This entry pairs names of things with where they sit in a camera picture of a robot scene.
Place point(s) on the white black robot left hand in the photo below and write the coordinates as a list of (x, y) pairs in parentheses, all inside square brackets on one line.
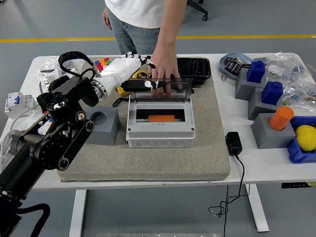
[(118, 70)]

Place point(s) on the person's right hand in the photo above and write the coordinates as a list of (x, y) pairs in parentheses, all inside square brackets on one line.
[(107, 19)]

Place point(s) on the person's left hand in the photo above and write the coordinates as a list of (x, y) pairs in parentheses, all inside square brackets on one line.
[(164, 67)]

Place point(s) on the orange cylinder battery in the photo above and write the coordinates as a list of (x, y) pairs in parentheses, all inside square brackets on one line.
[(161, 118), (281, 119)]

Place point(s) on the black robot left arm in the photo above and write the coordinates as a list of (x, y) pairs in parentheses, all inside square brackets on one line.
[(49, 145)]

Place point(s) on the person's left forearm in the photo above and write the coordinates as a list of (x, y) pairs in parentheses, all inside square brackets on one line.
[(170, 29)]

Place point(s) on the large colourful puzzle cube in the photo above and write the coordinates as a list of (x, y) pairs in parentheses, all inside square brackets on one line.
[(102, 63)]

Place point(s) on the yellow tape measure plain label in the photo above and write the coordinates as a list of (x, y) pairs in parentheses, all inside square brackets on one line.
[(121, 91)]

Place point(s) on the yellow tape measure marked 5m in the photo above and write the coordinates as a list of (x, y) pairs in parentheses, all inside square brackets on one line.
[(142, 74)]

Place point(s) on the black glossy plastic tray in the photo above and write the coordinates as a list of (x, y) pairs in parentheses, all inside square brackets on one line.
[(195, 69)]

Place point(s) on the person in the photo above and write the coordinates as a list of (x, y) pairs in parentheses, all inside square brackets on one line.
[(138, 14)]

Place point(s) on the grey block with round hole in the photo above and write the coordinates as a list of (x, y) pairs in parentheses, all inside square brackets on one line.
[(106, 133)]

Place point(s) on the purple packets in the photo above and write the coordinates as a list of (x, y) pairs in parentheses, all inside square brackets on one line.
[(232, 65)]

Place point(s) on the black office chair base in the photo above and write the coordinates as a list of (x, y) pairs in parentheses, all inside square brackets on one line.
[(197, 8)]

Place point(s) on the clear bag of small parts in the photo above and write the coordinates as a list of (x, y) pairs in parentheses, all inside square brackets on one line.
[(49, 64)]

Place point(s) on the blue-grey bowl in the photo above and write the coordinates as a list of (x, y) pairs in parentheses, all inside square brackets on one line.
[(243, 55)]

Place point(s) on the grey block holder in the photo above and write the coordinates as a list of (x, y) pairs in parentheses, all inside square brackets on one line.
[(269, 138), (256, 108), (244, 90)]

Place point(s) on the blue plastic piece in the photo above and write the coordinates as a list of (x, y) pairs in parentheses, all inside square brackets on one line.
[(271, 95), (256, 72)]

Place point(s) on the grey-brown fabric mat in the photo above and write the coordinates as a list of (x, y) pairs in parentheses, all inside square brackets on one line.
[(148, 163)]

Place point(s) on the black power adapter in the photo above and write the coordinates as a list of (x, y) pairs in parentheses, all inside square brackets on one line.
[(234, 144)]

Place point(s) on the white circuit breaker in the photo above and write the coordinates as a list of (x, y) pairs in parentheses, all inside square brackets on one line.
[(17, 103)]

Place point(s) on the clear bags of components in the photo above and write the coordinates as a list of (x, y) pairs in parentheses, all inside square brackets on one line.
[(293, 66)]

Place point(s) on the white table leg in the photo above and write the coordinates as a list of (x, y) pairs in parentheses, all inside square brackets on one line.
[(258, 212), (77, 214)]

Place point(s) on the yellow lemon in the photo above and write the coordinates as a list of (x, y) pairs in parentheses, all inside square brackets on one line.
[(307, 138)]

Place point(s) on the blue plastic bin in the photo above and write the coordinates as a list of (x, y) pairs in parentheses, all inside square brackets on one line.
[(298, 155)]

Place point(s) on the black table control panel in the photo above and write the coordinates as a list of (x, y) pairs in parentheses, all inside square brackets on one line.
[(291, 185)]

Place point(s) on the grey plastic enclosure box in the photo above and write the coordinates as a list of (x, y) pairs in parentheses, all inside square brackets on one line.
[(160, 138)]

